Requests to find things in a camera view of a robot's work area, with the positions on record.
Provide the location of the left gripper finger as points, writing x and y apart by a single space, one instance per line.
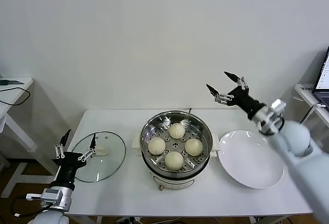
59 150
92 145

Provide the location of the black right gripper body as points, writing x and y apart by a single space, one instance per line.
246 100

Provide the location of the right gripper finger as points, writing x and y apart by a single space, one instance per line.
223 98
240 82

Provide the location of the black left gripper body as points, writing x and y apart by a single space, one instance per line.
68 167

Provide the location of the white steamed baozi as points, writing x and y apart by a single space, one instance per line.
174 160
177 130
156 145
194 147

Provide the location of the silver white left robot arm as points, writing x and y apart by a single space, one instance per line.
68 197

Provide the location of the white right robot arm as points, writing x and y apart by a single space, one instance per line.
295 136

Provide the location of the perforated stainless steel steamer basket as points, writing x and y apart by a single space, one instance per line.
159 129

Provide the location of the white round plate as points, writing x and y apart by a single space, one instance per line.
246 159

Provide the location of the white power strip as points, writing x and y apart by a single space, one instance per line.
127 220

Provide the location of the black laptop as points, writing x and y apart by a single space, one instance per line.
322 77

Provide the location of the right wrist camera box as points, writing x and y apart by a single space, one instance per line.
278 105

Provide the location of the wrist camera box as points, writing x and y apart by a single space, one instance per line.
51 195
278 105

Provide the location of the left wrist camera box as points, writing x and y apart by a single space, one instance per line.
51 195

